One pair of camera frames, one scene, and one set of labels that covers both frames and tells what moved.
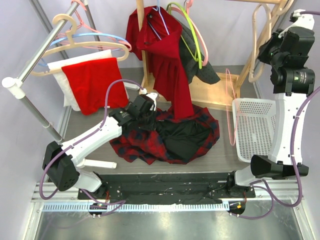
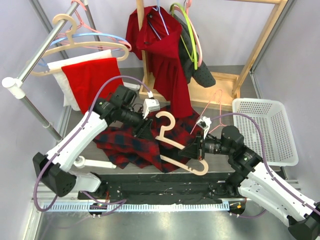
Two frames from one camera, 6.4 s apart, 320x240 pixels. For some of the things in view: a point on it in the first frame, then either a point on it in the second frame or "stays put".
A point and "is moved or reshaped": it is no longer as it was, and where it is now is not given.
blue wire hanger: x=158 y=9 stays put
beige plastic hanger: x=272 y=19 -> x=162 y=138
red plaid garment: x=179 y=141 is moved or reshaped
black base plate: x=167 y=188 stays put
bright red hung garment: x=89 y=82 stays put
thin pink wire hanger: x=231 y=105 -> x=221 y=124
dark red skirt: x=160 y=44 stays put
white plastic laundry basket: x=254 y=121 stays put
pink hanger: x=185 y=13 is moved or reshaped
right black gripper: x=263 y=55 -> x=194 y=150
